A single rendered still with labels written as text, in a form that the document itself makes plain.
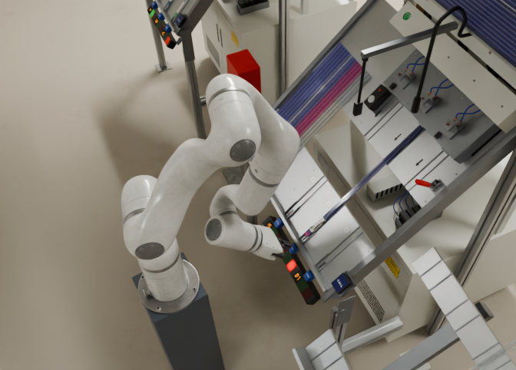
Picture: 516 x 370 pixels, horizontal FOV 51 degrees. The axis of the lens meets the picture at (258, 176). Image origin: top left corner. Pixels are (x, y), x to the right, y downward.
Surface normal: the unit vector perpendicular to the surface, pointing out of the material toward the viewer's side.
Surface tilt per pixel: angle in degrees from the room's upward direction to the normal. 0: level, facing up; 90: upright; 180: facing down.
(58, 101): 0
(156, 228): 64
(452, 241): 0
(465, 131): 43
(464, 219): 0
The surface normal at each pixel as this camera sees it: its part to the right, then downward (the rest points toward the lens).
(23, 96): -0.04, -0.64
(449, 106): -0.65, -0.24
